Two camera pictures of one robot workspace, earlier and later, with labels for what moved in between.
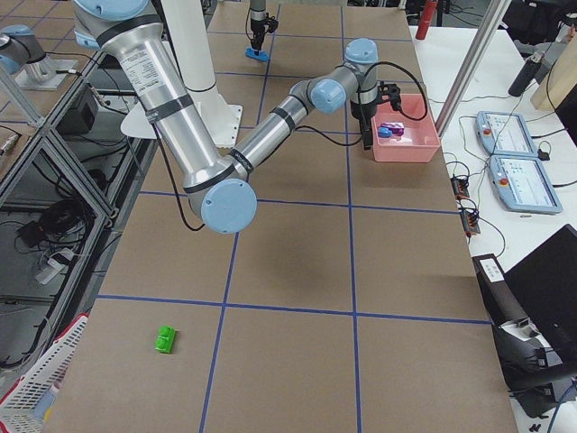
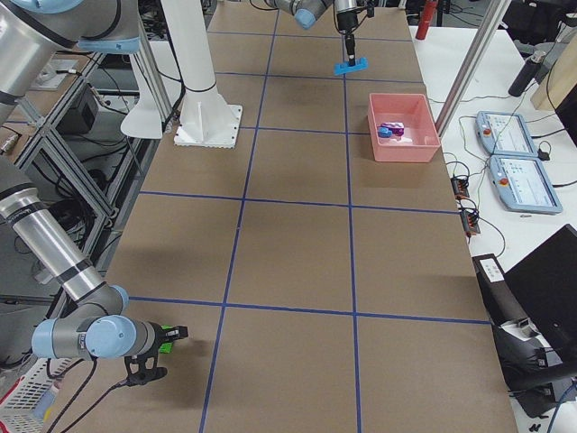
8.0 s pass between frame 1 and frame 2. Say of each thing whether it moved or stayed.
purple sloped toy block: stayed
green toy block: stayed
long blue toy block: moved
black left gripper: moved
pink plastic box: stayed
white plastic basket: stayed
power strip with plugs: stayed
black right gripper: moved
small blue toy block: stayed
